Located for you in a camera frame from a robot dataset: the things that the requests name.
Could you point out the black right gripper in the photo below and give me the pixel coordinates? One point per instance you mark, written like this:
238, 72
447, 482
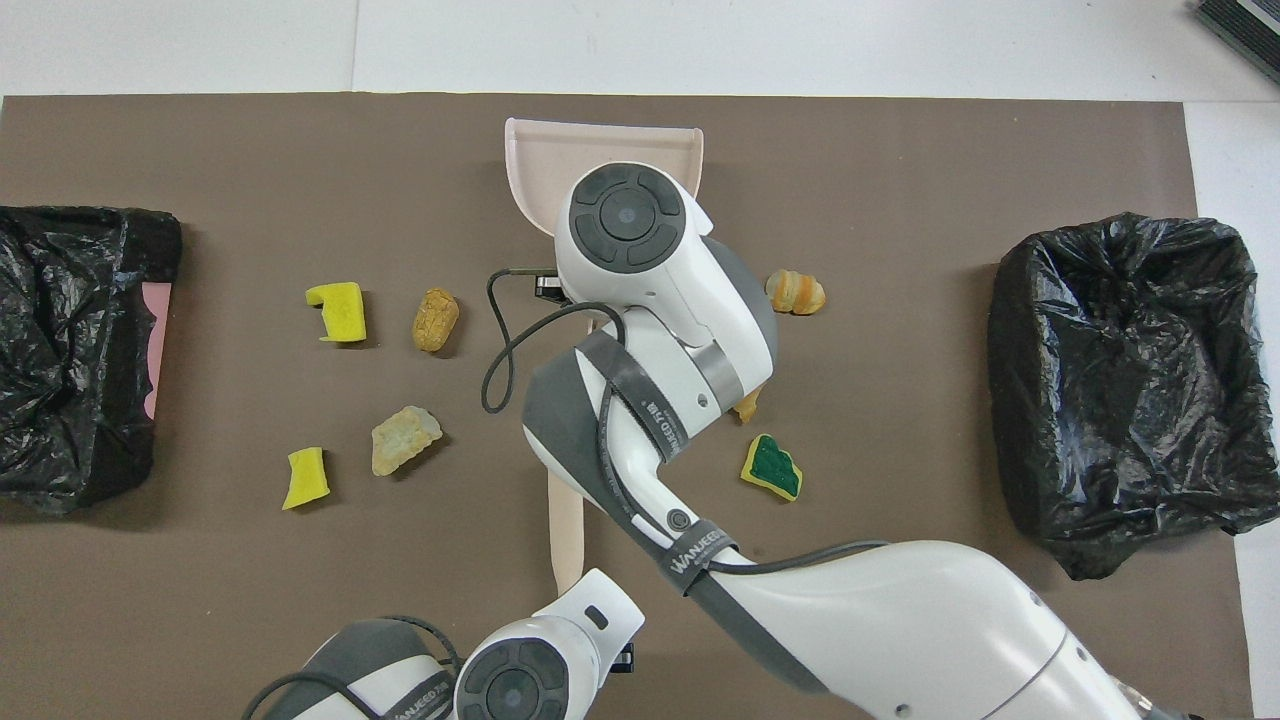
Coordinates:
549, 287

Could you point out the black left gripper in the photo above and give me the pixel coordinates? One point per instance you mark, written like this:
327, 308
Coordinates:
624, 659

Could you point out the brown bread roll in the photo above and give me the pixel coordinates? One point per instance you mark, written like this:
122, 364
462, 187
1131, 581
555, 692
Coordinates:
436, 320

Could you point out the beige plastic dustpan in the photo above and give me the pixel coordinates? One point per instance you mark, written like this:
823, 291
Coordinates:
545, 160

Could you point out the beige hand brush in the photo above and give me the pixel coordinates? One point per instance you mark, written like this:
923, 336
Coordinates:
566, 530

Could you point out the notched yellow sponge piece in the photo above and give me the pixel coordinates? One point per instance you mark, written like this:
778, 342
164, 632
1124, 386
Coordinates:
345, 315

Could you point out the pale bread chunk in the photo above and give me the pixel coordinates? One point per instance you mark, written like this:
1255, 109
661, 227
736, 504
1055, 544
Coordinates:
404, 441

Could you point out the golden croissant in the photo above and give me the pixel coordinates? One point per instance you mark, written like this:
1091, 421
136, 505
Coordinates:
796, 293
748, 405

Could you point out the green and yellow sponge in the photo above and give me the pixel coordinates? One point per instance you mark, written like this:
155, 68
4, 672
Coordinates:
772, 468

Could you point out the small yellow sponge piece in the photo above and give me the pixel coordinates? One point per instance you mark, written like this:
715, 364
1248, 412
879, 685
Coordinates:
306, 478

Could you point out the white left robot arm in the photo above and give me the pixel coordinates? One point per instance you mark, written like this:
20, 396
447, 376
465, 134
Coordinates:
520, 680

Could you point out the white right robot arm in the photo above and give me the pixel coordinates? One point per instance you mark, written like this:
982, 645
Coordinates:
900, 620

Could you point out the pink plastic bin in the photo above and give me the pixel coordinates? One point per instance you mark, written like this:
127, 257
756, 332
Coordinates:
155, 350

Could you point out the right black bag bin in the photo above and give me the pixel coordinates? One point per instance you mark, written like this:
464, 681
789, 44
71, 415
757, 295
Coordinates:
70, 350

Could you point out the black bag lined bin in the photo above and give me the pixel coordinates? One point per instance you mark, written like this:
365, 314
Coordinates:
1130, 390

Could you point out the brown table mat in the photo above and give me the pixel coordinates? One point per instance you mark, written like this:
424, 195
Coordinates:
300, 620

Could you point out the dark ribbed device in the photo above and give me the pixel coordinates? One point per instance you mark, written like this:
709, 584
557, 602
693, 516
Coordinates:
1245, 30

